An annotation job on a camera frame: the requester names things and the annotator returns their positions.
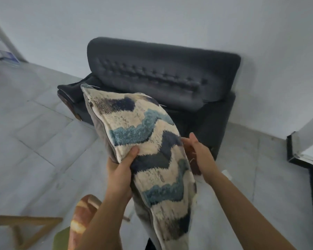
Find green seat wooden chair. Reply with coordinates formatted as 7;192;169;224
52;216;131;250

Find person's left hand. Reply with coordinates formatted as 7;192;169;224
105;145;140;203

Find person's right hand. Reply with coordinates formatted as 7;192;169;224
181;132;221;185

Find person's right forearm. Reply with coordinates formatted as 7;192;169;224
207;172;297;250

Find white oval coffee table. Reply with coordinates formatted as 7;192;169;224
0;215;64;250

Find black sofa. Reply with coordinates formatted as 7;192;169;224
57;36;242;176

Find grey zigzag patterned cushion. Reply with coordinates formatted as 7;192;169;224
81;83;198;250

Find person's left forearm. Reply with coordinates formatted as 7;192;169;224
77;191;134;250

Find bread loaf shaped pillow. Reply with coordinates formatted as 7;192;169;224
67;194;103;250

